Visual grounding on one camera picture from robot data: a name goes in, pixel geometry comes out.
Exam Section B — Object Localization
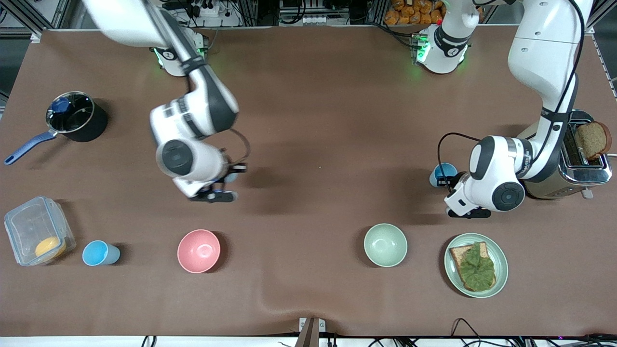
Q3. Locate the bag of orange buns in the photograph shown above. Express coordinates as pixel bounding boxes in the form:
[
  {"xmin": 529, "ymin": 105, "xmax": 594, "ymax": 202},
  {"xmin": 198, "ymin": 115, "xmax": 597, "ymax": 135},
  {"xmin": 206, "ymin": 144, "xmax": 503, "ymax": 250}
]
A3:
[{"xmin": 384, "ymin": 0, "xmax": 446, "ymax": 26}]

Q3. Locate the orange round food piece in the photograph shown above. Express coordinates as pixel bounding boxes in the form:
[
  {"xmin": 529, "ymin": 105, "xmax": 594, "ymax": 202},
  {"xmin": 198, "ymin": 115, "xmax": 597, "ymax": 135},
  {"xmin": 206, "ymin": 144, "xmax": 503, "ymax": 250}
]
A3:
[{"xmin": 35, "ymin": 236, "xmax": 67, "ymax": 261}]

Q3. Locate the glass lid with blue knob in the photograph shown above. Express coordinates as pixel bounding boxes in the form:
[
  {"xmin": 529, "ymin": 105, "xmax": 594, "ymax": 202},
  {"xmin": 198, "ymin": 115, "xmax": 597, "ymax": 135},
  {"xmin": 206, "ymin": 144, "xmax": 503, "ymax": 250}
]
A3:
[{"xmin": 46, "ymin": 92, "xmax": 94, "ymax": 134}]

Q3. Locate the pale green plate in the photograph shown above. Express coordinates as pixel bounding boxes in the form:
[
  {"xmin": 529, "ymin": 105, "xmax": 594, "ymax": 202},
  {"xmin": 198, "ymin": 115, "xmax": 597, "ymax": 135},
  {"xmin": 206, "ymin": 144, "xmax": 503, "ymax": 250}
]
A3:
[{"xmin": 444, "ymin": 233, "xmax": 509, "ymax": 298}]

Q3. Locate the brown bread slice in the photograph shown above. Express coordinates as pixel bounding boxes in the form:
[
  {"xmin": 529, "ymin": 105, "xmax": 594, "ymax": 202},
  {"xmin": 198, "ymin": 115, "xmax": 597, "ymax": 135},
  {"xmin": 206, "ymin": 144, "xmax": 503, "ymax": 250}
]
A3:
[{"xmin": 575, "ymin": 121, "xmax": 613, "ymax": 160}]

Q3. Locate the metal table clamp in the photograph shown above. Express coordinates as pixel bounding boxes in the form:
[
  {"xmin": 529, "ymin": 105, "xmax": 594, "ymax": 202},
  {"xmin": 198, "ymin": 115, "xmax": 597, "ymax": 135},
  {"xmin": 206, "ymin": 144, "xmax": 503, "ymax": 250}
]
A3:
[{"xmin": 295, "ymin": 317, "xmax": 326, "ymax": 347}]

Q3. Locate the toast slice under lettuce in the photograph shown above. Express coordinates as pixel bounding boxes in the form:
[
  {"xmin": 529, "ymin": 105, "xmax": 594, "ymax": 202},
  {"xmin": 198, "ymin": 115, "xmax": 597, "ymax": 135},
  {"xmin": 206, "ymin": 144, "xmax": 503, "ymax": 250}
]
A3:
[{"xmin": 449, "ymin": 242, "xmax": 497, "ymax": 292}]

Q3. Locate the clear plastic food container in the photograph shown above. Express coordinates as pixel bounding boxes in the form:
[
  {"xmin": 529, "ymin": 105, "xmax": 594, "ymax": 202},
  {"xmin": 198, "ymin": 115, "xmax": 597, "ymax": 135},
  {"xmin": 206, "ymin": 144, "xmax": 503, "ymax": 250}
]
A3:
[{"xmin": 4, "ymin": 196, "xmax": 77, "ymax": 267}]

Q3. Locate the white power strip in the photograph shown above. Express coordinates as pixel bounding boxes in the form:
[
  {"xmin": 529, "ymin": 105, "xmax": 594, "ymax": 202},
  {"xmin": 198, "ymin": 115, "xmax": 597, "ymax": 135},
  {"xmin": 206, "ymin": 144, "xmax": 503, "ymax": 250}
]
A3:
[{"xmin": 186, "ymin": 0, "xmax": 223, "ymax": 18}]

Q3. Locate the green lettuce leaf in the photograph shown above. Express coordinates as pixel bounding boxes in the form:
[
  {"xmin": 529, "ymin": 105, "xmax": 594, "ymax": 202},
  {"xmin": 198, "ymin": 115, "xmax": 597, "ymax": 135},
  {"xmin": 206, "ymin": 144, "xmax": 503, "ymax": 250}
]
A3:
[{"xmin": 458, "ymin": 242, "xmax": 496, "ymax": 291}]

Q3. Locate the brown table cover mat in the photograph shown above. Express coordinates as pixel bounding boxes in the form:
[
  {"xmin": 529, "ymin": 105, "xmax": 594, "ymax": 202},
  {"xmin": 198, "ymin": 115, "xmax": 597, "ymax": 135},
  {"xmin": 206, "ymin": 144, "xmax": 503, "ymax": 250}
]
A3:
[{"xmin": 0, "ymin": 27, "xmax": 617, "ymax": 338}]

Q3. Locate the black pot with blue handle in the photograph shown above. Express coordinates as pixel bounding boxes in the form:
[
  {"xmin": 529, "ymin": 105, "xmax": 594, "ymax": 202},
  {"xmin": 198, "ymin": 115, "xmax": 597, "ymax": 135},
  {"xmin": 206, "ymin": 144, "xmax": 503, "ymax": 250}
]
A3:
[{"xmin": 4, "ymin": 91, "xmax": 109, "ymax": 166}]

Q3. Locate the beige and chrome toaster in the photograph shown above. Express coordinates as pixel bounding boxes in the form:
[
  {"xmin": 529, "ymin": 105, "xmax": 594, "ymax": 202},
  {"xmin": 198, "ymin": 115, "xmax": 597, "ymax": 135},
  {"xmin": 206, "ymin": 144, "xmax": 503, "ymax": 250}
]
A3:
[{"xmin": 518, "ymin": 110, "xmax": 614, "ymax": 200}]

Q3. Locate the black looped floor cable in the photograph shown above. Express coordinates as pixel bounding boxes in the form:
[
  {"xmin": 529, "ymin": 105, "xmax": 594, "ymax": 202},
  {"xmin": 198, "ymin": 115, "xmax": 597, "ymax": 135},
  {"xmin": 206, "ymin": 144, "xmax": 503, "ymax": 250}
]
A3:
[{"xmin": 451, "ymin": 318, "xmax": 483, "ymax": 347}]

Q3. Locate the pale green bowl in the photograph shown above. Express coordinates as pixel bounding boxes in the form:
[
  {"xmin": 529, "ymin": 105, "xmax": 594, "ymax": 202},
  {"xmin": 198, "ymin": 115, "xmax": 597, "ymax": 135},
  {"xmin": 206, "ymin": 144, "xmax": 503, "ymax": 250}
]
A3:
[{"xmin": 363, "ymin": 223, "xmax": 408, "ymax": 267}]

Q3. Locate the pink bowl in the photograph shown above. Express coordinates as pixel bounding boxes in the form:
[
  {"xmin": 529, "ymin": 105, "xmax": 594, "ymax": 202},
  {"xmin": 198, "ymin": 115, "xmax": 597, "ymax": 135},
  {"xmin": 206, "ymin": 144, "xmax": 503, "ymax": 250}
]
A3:
[{"xmin": 177, "ymin": 229, "xmax": 221, "ymax": 274}]

